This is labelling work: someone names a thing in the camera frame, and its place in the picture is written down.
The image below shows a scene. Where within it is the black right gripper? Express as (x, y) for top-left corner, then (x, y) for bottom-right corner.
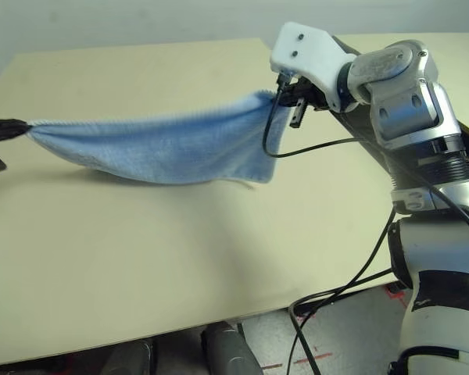
(275, 79), (331, 130)

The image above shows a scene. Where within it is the black loose cable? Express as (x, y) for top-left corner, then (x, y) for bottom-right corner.
(288, 209), (402, 375)

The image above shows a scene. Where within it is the black right camera cable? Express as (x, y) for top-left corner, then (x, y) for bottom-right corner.
(262, 76), (469, 235)

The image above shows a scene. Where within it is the light blue embroidered towel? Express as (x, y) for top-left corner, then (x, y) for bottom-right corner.
(25, 88), (294, 187)

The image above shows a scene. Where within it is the beige table with black frame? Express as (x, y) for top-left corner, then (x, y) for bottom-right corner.
(331, 33), (469, 136)

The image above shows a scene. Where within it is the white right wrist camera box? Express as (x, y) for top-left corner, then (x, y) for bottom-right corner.
(269, 22), (359, 113)

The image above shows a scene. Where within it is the grey robot right foot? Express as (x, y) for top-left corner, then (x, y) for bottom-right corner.
(201, 320), (263, 375)

